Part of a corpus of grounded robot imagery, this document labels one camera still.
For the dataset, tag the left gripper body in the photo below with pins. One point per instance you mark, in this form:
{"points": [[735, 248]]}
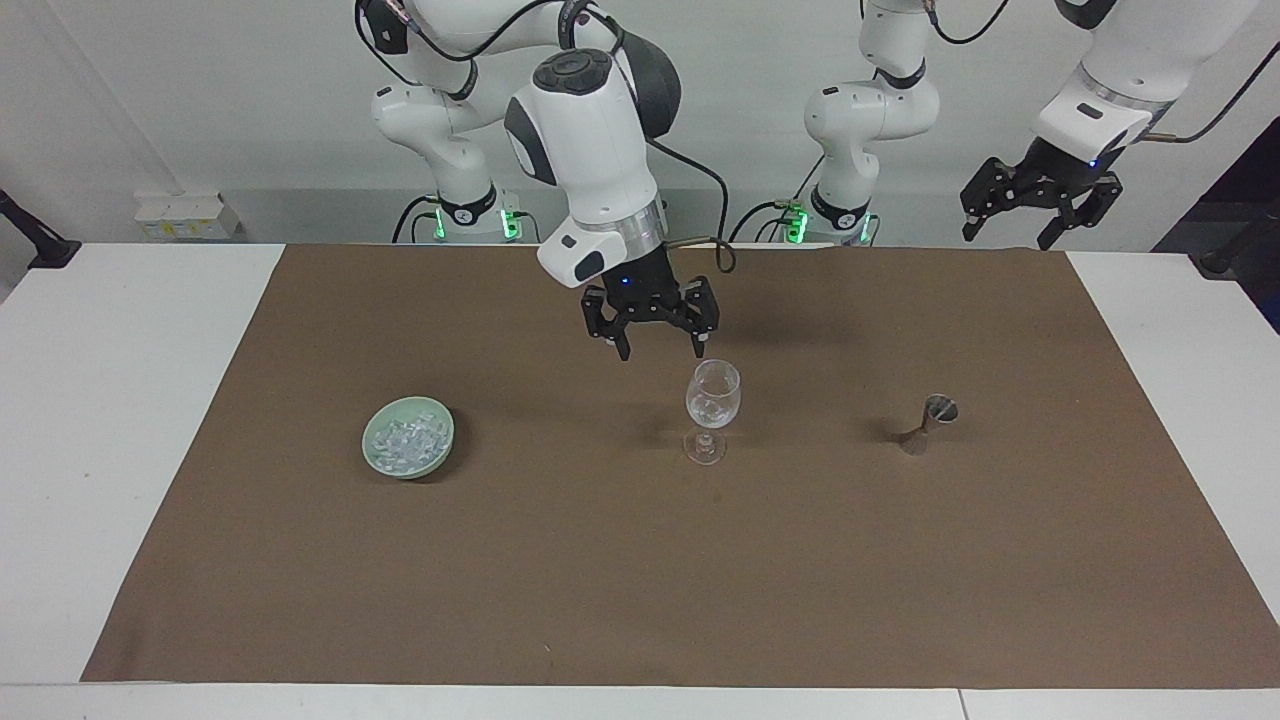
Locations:
{"points": [[1060, 168]]}

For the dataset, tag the black stand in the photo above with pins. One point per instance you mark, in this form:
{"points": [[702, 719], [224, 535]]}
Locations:
{"points": [[40, 245], [1235, 255]]}

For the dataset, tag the metal jigger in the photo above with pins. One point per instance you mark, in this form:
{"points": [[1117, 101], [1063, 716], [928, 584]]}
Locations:
{"points": [[935, 415]]}

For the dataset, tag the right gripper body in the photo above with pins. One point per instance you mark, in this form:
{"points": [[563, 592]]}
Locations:
{"points": [[645, 290]]}

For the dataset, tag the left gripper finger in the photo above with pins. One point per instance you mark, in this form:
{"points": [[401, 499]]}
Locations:
{"points": [[1092, 205], [990, 190]]}

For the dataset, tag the white power strip box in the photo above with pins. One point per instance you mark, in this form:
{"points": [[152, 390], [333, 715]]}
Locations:
{"points": [[185, 218]]}

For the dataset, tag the pale green bowl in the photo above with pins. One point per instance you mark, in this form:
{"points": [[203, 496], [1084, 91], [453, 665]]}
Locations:
{"points": [[375, 445]]}

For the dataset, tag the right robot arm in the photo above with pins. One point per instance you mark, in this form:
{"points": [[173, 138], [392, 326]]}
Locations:
{"points": [[585, 140]]}

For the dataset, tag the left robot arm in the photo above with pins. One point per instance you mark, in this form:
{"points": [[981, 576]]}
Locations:
{"points": [[865, 110]]}

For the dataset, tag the pile of clear ice cubes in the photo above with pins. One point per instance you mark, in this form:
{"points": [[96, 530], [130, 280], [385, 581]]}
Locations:
{"points": [[408, 440]]}

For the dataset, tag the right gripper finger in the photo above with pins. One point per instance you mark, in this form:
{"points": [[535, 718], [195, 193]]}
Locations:
{"points": [[603, 318], [705, 308]]}

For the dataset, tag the clear wine glass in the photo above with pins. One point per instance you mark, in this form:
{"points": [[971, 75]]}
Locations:
{"points": [[712, 400]]}

